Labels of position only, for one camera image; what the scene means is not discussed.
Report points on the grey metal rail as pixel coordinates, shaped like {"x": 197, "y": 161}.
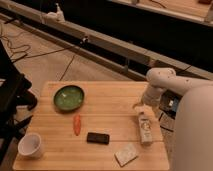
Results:
{"x": 147, "y": 37}

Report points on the beige sponge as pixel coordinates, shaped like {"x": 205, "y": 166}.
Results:
{"x": 126, "y": 154}

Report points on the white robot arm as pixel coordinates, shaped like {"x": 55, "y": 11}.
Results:
{"x": 193, "y": 129}

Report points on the green bowl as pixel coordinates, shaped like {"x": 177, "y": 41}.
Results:
{"x": 68, "y": 98}

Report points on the wooden table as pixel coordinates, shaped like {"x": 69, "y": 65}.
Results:
{"x": 107, "y": 109}

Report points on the blue box on floor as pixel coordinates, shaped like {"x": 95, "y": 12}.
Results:
{"x": 173, "y": 104}

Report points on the black rectangular block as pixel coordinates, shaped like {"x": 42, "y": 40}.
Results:
{"x": 98, "y": 138}

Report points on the white paper cup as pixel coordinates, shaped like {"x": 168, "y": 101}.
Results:
{"x": 31, "y": 146}

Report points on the white plastic bottle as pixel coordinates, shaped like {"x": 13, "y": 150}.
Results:
{"x": 145, "y": 129}

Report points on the black chair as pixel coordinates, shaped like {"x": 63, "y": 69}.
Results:
{"x": 13, "y": 92}

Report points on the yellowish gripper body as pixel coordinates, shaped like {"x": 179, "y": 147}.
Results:
{"x": 141, "y": 108}

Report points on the white object on rail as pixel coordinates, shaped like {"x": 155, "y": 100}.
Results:
{"x": 58, "y": 15}

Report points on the orange carrot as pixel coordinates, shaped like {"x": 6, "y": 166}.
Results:
{"x": 77, "y": 124}

